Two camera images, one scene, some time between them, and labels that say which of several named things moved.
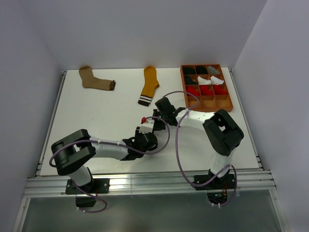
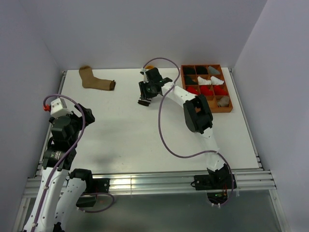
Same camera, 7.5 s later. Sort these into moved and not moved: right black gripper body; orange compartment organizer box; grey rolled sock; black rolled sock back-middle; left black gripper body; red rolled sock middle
Moved: right black gripper body; left black gripper body
Not moved: grey rolled sock; black rolled sock back-middle; orange compartment organizer box; red rolled sock middle
